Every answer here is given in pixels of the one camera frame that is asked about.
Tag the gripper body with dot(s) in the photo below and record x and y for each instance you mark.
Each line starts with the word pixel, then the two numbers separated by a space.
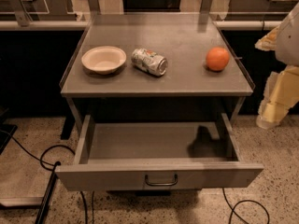
pixel 289 44

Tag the grey top drawer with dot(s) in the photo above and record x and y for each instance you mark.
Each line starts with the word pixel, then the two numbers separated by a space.
pixel 157 156

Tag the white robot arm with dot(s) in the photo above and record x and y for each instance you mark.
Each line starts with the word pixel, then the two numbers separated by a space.
pixel 284 40

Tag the grey drawer cabinet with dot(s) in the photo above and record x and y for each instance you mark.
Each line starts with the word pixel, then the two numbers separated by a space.
pixel 181 37

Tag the orange fruit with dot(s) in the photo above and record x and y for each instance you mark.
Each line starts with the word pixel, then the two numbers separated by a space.
pixel 217 59

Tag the crushed silver soda can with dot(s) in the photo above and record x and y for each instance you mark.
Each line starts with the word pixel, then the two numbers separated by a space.
pixel 149 61

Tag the white paper bowl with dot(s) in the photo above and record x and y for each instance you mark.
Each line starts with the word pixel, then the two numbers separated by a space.
pixel 104 60

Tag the black bar on floor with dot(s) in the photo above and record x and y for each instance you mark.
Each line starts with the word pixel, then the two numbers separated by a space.
pixel 43 208

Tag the white horizontal rail pipe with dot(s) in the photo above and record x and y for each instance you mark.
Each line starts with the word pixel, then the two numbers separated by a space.
pixel 81 25

